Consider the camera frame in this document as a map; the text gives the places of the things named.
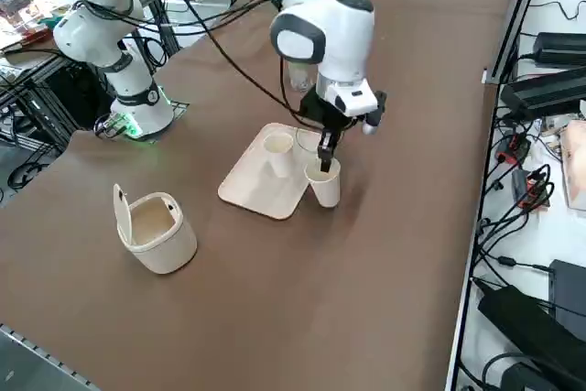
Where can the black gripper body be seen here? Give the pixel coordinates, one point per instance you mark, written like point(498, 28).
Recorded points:
point(318, 109)

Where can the white disposable paper cup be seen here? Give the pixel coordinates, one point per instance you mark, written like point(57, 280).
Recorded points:
point(326, 192)
point(280, 155)

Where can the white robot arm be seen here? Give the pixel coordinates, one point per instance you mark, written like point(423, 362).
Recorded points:
point(339, 43)

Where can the green glass bottle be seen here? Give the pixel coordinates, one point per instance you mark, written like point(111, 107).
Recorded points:
point(300, 82)

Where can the small white lidded bin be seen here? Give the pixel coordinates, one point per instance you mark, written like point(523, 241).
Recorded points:
point(160, 244)

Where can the orange black plug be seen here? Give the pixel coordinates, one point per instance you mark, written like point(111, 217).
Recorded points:
point(535, 192)

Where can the long black power adapter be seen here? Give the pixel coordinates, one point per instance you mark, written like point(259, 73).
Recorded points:
point(545, 91)

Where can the pink tissue box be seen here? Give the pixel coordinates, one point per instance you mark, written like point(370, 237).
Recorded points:
point(576, 164)

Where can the large black power brick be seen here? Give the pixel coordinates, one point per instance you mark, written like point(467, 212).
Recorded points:
point(526, 327)

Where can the flat black box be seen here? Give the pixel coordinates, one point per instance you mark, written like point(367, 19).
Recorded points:
point(570, 290)

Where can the aluminium frame post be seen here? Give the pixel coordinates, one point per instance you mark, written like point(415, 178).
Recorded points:
point(513, 24)

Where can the metal rail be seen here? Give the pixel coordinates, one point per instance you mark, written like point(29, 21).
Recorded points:
point(41, 361)

